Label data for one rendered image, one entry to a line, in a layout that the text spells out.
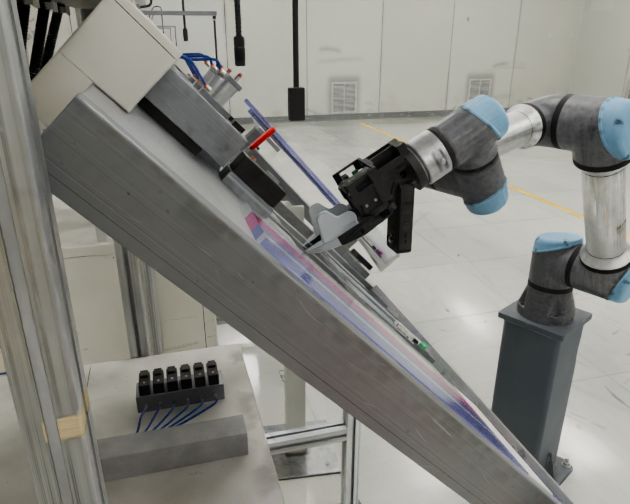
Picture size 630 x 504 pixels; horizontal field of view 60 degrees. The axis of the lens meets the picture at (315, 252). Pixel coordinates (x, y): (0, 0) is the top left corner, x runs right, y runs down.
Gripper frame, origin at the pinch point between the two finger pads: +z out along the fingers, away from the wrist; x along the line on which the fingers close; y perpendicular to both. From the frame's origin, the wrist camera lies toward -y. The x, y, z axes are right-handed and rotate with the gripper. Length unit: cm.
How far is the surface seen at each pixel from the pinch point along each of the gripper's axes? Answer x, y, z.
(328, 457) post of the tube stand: -56, -92, 31
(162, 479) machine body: 5.7, -15.8, 40.0
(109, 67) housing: 19.0, 37.0, 7.4
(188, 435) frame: 2.0, -14.3, 33.7
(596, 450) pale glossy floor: -37, -137, -42
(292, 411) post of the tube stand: -60, -72, 31
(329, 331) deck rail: 38.0, 11.4, 4.0
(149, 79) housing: 19.0, 34.2, 5.0
